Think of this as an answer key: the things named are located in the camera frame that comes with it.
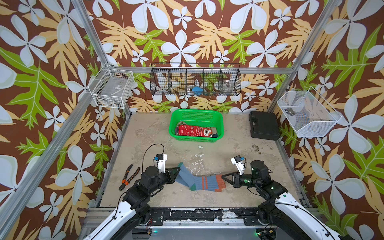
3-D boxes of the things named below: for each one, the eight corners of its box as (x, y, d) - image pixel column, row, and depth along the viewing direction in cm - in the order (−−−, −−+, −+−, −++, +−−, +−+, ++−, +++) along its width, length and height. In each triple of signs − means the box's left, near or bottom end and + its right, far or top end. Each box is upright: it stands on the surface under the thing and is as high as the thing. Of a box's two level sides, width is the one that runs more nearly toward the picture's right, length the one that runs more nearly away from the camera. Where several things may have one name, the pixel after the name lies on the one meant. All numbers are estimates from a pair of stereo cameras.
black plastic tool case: (251, 138, 108) (253, 133, 103) (248, 114, 123) (251, 109, 118) (279, 142, 105) (283, 137, 101) (273, 117, 121) (276, 112, 116)
